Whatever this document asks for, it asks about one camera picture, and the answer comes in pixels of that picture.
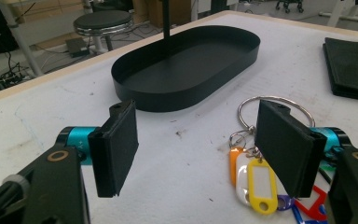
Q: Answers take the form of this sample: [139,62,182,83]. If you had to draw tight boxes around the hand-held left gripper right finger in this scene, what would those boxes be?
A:
[254,99,328,199]

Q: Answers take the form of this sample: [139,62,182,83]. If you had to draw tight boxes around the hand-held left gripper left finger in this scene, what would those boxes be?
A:
[88,99,140,199]

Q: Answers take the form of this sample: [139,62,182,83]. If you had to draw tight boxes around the bunch of coloured key tags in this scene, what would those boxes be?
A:
[228,125,337,224]

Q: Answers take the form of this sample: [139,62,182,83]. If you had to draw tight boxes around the black oval tray with post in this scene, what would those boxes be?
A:
[110,0,261,113]

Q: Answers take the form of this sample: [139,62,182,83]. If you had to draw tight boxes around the grey flat box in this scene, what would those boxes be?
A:
[64,37,91,59]

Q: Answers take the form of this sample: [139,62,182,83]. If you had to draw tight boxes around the black round stool chrome rim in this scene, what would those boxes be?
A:
[73,9,135,54]

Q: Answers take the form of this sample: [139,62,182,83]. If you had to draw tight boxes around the white-legged wooden desk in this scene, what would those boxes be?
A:
[0,0,44,77]

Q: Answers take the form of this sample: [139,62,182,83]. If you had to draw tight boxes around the black wheeled chair base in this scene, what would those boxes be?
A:
[274,0,306,14]

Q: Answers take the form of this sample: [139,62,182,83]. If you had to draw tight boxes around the white stand base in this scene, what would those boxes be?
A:
[318,0,358,28]

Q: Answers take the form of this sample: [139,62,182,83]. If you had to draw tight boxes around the brown cardboard box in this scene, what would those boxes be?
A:
[132,0,194,30]

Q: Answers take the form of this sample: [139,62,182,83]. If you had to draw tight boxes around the tangle of black cables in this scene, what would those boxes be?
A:
[0,50,34,94]

